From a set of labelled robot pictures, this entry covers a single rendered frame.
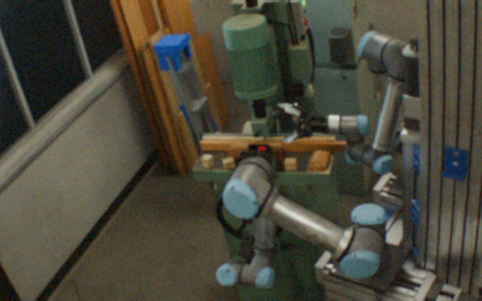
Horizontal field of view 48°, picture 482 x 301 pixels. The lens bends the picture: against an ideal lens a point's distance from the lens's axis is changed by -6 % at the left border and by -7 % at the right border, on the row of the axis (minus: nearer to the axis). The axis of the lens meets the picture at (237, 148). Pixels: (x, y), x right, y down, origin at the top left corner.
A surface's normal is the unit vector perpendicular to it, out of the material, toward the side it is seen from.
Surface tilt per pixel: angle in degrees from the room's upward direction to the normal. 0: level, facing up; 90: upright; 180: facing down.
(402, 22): 90
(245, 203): 86
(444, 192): 90
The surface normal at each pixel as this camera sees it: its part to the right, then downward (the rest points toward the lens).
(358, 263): -0.21, 0.61
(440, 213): -0.58, 0.52
